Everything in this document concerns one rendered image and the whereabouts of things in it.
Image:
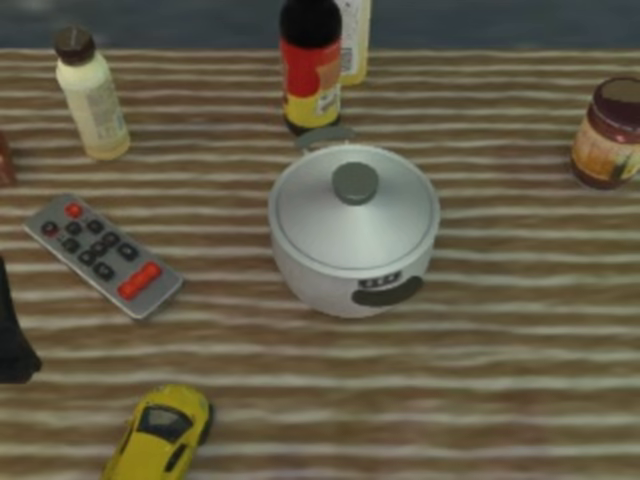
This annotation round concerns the silver lidded pot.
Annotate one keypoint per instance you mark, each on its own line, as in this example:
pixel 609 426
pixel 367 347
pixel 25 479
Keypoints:
pixel 350 235

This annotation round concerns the brown jar with lid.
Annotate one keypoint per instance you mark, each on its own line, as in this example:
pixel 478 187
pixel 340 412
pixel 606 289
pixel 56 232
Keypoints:
pixel 607 137

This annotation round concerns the dark bottle red yellow label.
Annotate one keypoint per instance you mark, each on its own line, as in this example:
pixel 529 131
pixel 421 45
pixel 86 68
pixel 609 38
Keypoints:
pixel 311 70

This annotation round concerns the pale yellow bottle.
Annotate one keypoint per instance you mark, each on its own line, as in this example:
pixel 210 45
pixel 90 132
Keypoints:
pixel 356 45

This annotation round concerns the grey remote control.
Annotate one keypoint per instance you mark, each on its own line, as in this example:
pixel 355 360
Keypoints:
pixel 102 255

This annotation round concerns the yellow toy car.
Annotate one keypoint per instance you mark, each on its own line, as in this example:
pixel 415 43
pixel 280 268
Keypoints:
pixel 160 435

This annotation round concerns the cream bottle with brown cap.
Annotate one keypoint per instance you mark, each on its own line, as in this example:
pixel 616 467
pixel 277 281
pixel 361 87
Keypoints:
pixel 92 100

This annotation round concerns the brown red container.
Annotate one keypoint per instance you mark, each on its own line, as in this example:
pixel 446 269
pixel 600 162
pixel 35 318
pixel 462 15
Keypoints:
pixel 5 160

